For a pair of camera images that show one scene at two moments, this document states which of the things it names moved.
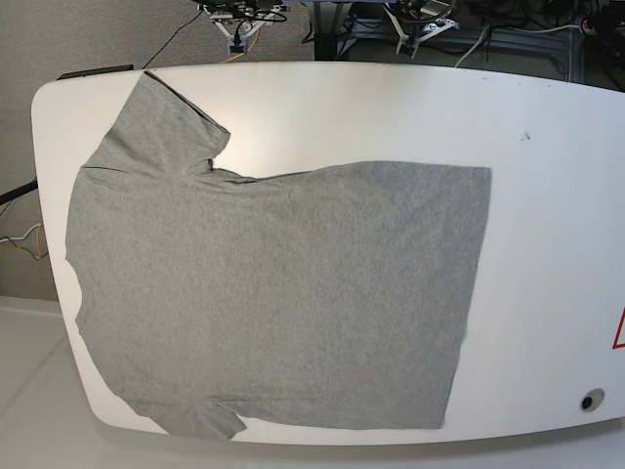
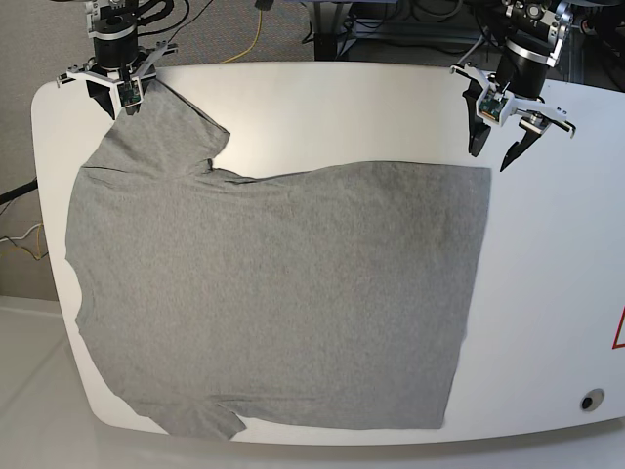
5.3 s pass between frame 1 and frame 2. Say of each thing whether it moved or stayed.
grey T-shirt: stayed
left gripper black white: moved
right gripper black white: moved
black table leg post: stayed
